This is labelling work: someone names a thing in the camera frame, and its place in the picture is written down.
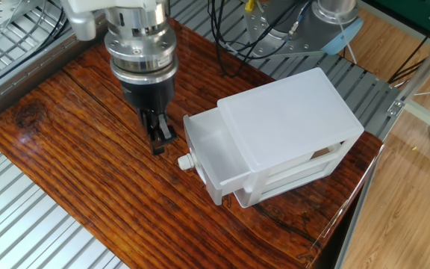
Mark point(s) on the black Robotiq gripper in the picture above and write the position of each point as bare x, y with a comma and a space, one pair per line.
148, 93

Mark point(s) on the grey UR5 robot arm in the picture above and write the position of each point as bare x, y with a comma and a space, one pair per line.
140, 45

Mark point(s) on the brown wooden board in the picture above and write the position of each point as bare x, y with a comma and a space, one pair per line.
88, 168

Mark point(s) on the white plastic drawer cabinet frame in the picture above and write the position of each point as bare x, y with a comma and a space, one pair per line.
289, 119

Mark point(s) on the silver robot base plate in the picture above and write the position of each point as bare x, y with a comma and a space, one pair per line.
260, 41

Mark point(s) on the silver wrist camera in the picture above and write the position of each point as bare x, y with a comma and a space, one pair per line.
82, 26

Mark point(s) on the grey metal rail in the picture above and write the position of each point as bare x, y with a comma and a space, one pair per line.
13, 87

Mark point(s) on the aluminium table edge rail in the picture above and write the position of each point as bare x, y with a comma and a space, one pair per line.
360, 209

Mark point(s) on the metal corner bracket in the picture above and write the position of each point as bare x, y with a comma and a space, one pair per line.
396, 107

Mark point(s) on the aluminium frame post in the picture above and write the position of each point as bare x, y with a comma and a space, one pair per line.
424, 63

